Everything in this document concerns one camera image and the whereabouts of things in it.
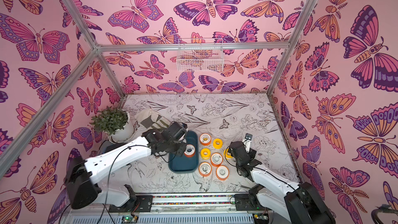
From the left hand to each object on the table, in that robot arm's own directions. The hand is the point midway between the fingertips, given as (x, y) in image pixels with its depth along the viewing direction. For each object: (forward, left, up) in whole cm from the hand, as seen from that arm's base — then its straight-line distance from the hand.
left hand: (184, 146), depth 79 cm
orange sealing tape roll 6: (-9, -20, -13) cm, 25 cm away
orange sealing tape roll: (+2, -2, -10) cm, 11 cm away
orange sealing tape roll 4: (0, -23, -11) cm, 26 cm away
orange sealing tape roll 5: (-7, -11, -13) cm, 18 cm away
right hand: (+5, -30, -9) cm, 31 cm away
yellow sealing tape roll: (+8, -18, -11) cm, 23 cm away
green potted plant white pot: (+11, +37, +6) cm, 39 cm away
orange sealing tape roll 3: (-2, -17, -12) cm, 21 cm away
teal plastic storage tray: (-5, 0, -11) cm, 12 cm away
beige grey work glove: (+26, +27, -12) cm, 40 cm away
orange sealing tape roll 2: (+10, -11, -10) cm, 18 cm away
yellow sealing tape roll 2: (+1, -11, -11) cm, 16 cm away
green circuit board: (-29, +24, -14) cm, 41 cm away
